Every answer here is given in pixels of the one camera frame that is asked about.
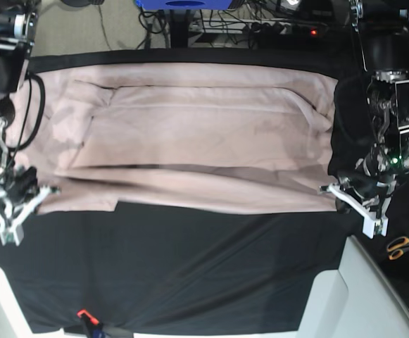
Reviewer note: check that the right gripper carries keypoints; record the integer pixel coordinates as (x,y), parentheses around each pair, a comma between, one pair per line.
(20,196)

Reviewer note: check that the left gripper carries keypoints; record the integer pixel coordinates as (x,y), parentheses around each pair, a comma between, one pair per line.
(365,195)

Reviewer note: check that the pink T-shirt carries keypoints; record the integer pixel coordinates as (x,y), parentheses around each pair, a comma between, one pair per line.
(227,138)

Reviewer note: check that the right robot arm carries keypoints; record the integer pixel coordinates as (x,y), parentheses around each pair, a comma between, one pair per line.
(18,22)

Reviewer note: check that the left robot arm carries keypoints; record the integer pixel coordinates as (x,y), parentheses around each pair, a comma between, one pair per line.
(380,38)

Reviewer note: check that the black table cloth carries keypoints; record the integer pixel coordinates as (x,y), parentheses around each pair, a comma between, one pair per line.
(158,269)

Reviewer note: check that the red clamp bottom edge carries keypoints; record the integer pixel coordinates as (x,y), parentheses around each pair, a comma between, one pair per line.
(87,317)

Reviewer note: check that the black power strip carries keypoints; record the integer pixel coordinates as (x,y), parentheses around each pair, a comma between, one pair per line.
(309,30)

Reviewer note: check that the blue box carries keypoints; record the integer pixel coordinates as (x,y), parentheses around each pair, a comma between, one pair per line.
(154,5)

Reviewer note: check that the white power strip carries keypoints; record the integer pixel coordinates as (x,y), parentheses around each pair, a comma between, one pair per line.
(209,26)

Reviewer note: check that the orange handled scissors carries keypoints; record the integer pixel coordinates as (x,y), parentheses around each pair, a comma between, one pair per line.
(397,248)

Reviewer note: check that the black table leg post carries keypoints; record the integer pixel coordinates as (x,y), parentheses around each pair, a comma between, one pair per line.
(179,21)

